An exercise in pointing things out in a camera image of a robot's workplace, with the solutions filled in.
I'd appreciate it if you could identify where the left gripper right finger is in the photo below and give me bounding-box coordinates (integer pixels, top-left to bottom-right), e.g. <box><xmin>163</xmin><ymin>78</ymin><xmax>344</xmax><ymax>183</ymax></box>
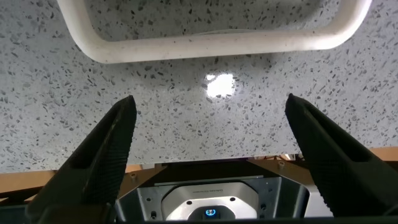
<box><xmin>284</xmin><ymin>93</ymin><xmax>398</xmax><ymax>218</ymax></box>

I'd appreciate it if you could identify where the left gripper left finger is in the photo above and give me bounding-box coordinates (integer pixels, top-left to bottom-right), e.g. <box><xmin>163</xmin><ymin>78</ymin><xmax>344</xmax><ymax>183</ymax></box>
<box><xmin>25</xmin><ymin>95</ymin><xmax>137</xmax><ymax>224</ymax></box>

